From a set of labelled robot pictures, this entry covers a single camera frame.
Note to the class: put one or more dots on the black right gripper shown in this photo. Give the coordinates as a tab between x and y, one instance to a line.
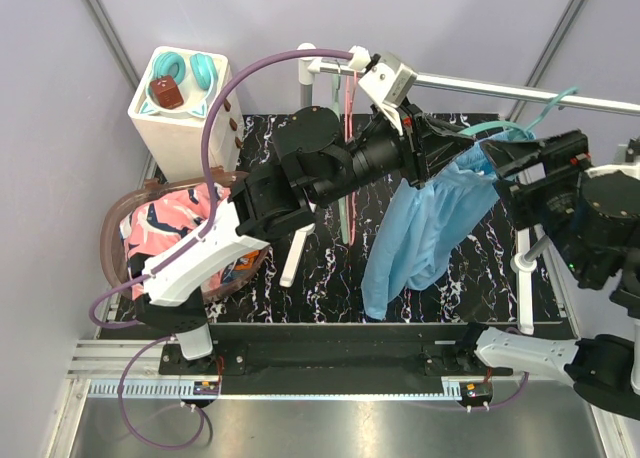
563	155

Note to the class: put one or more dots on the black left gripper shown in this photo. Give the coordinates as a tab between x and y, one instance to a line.
426	145

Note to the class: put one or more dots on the light blue shorts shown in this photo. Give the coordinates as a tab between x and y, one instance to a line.
421	228

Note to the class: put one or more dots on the pink patterned shorts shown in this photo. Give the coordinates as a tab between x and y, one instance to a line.
154	227

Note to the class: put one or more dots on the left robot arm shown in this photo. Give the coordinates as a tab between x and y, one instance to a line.
313	167

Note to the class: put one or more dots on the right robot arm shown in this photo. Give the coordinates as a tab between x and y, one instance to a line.
591	216

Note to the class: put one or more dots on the silver clothes rack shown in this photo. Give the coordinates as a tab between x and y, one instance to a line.
310	63

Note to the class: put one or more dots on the white storage box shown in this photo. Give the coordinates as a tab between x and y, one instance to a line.
175	144

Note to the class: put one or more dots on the brown cube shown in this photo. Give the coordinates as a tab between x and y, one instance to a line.
166	93

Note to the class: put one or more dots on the teal cat ear headphones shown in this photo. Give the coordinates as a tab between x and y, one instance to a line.
197	78

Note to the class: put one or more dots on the pink translucent plastic basin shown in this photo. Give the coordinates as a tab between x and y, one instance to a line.
112	256

